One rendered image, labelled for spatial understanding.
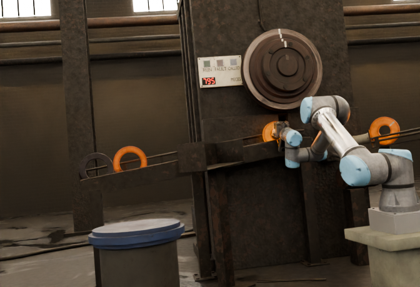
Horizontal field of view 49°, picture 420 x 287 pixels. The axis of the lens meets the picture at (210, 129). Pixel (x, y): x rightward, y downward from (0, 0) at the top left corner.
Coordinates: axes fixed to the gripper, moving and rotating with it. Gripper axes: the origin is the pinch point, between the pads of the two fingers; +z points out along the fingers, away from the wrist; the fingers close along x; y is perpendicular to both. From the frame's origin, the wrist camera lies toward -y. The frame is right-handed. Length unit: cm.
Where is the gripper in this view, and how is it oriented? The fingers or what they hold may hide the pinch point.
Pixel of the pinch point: (275, 131)
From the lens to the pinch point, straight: 268.2
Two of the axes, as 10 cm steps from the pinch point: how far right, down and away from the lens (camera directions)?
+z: -1.5, -1.7, 9.7
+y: -0.6, -9.8, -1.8
